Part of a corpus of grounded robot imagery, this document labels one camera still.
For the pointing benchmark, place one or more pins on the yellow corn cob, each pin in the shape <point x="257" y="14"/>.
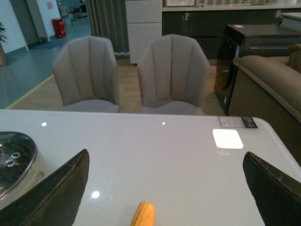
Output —
<point x="144" y="215"/>

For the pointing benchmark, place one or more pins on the dark kitchen counter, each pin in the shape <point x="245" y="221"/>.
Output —
<point x="207" y="19"/>

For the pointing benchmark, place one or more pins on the red bin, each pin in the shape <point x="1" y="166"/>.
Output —
<point x="59" y="28"/>

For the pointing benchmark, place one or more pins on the white drawer cabinet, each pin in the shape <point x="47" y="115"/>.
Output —
<point x="144" y="23"/>

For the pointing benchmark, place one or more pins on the table label sticker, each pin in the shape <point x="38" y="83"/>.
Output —
<point x="237" y="122"/>

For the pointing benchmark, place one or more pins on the beige dining chair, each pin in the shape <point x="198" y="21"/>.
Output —
<point x="85" y="72"/>
<point x="172" y="74"/>

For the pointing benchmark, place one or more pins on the beige right dining chair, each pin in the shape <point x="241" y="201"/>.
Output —
<point x="172" y="74"/>

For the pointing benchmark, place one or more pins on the black washing machine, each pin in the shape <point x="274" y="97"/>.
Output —
<point x="249" y="44"/>

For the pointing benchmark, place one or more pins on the grey curtain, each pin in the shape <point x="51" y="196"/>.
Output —
<point x="107" y="18"/>

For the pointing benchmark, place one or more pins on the beige left dining chair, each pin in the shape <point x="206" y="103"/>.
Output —
<point x="85" y="72"/>

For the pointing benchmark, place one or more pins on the tan sofa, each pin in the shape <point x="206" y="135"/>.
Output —
<point x="272" y="92"/>

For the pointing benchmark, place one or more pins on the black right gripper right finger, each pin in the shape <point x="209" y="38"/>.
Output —
<point x="276" y="194"/>

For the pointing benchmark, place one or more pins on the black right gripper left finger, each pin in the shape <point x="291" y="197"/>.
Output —
<point x="55" y="200"/>

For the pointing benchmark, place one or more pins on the glass pot lid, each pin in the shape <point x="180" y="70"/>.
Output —
<point x="17" y="155"/>

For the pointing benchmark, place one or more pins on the beige steel pot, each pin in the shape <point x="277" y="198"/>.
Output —
<point x="35" y="175"/>

